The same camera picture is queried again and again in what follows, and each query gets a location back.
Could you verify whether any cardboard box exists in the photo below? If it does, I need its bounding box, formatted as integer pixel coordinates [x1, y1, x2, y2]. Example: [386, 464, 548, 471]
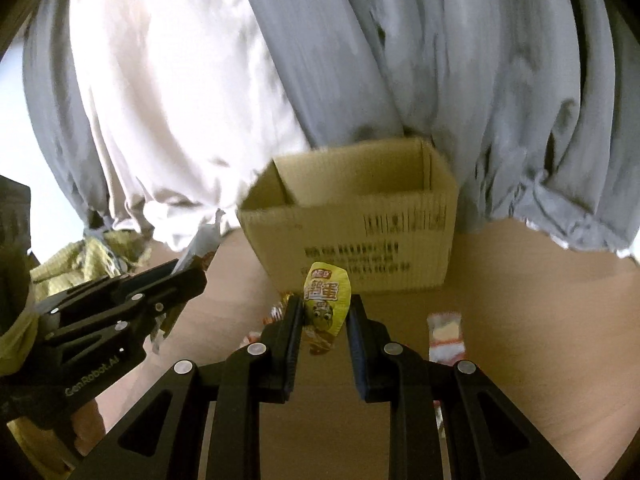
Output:
[237, 136, 461, 295]

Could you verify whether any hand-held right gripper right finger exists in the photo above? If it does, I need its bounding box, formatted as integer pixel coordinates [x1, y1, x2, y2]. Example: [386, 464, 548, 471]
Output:
[346, 294, 568, 480]

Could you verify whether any person's left forearm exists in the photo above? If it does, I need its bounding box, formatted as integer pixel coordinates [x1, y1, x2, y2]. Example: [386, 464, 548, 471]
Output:
[0, 175, 43, 378]

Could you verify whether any person's left hand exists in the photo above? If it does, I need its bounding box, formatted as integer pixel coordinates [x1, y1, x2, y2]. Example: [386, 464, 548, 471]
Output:
[71, 399, 107, 457]

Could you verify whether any orange red snack packet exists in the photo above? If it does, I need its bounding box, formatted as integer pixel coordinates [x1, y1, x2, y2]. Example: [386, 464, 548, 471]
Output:
[247, 290, 295, 347]

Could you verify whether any red white snack packet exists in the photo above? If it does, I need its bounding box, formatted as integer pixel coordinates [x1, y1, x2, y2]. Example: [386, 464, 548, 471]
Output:
[426, 311, 465, 363]

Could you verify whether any yellow-green crumpled fabric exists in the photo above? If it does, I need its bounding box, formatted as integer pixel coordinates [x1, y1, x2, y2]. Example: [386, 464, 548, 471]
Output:
[29, 229, 154, 302]

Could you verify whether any grey curtain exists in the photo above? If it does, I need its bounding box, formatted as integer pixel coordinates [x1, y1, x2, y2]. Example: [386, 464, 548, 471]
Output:
[237, 0, 640, 267]
[21, 0, 118, 228]

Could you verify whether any yellow snack packet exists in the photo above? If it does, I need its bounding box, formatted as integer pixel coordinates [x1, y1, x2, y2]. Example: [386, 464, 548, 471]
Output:
[301, 261, 352, 356]

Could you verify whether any white curtain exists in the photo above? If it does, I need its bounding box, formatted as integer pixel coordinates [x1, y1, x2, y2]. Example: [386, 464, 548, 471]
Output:
[67, 0, 313, 252]

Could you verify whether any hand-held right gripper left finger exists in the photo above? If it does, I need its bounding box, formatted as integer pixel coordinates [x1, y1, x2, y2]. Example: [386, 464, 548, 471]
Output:
[70, 295, 306, 480]

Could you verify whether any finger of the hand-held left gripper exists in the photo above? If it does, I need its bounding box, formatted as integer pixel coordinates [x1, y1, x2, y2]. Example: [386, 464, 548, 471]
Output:
[44, 266, 208, 382]
[34, 258, 181, 317]

